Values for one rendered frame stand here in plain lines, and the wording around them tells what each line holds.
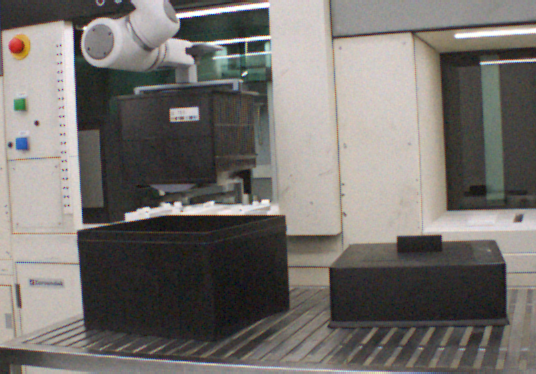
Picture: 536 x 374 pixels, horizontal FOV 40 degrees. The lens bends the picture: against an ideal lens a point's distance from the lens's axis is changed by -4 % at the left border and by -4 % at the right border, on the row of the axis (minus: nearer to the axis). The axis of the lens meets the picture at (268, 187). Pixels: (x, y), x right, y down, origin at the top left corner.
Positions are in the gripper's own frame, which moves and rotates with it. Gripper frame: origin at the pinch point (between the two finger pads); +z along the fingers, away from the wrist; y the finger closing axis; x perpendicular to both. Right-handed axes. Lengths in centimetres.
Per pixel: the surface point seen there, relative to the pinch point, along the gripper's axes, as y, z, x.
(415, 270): 50, -21, -39
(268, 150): -23, 105, -21
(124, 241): 4.3, -33.2, -33.4
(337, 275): 37, -23, -40
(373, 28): 35.9, 15.1, 4.6
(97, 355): 6, -47, -49
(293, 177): 18.6, 10.6, -25.7
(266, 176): -24, 103, -29
